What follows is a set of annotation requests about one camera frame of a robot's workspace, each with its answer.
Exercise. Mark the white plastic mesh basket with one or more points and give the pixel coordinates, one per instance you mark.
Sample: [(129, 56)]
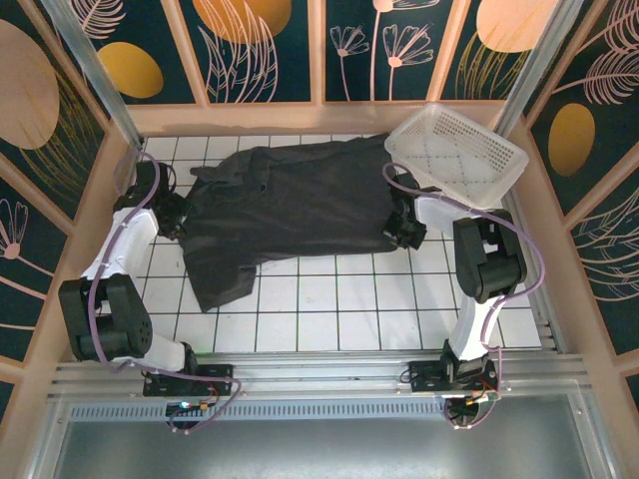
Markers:
[(464, 154)]

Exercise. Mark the dark grey t-shirt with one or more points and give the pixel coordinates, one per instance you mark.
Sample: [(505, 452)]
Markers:
[(299, 209)]

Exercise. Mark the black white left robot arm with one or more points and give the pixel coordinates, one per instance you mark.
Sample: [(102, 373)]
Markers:
[(115, 319)]

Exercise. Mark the small controller circuit board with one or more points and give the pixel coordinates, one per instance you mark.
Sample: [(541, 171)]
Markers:
[(474, 398), (185, 405)]

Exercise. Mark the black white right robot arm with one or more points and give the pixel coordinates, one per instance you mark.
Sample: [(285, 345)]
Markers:
[(489, 259)]

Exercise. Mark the aluminium mounting rail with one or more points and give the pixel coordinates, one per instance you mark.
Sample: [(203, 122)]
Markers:
[(319, 369)]

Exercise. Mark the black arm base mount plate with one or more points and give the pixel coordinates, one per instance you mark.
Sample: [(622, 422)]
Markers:
[(219, 375), (424, 376)]

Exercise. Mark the aluminium frame post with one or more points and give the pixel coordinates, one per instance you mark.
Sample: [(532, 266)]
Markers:
[(95, 75), (529, 75)]

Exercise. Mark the grey metal sheet tray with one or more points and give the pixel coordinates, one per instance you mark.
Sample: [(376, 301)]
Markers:
[(319, 449)]

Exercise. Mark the aluminium side rail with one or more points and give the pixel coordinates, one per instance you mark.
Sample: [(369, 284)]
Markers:
[(131, 149), (546, 329)]

